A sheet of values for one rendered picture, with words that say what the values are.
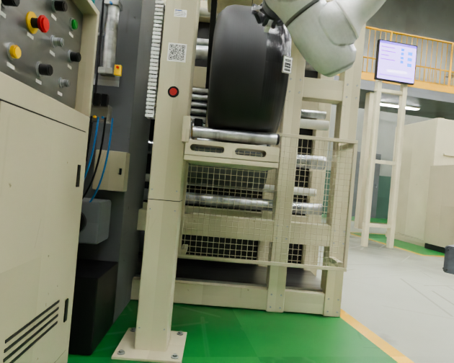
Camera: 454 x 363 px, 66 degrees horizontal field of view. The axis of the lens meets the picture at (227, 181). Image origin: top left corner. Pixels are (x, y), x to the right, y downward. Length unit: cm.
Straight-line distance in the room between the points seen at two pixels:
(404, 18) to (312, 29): 1324
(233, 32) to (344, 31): 57
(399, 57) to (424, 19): 888
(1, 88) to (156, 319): 103
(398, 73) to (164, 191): 462
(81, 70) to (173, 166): 48
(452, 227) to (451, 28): 1029
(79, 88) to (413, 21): 1340
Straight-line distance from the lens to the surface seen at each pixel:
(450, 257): 61
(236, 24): 138
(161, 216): 145
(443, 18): 1501
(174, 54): 152
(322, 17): 87
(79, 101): 134
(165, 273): 148
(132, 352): 159
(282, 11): 89
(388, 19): 1373
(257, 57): 131
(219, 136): 136
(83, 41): 139
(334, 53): 87
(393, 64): 563
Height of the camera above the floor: 71
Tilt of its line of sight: level
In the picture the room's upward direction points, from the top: 5 degrees clockwise
